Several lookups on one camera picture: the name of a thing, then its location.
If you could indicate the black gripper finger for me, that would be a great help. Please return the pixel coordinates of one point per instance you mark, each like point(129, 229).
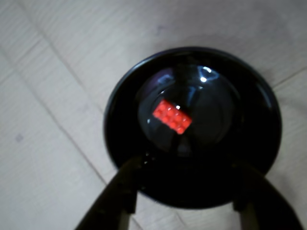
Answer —
point(263, 203)
point(117, 191)

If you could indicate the red lego block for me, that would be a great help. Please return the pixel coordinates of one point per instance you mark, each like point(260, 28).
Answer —
point(172, 116)

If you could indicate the black round bowl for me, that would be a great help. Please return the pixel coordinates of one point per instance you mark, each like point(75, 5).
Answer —
point(239, 119)

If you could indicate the brown cardboard sheet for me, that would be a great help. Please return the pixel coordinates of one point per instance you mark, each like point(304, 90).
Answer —
point(48, 95)

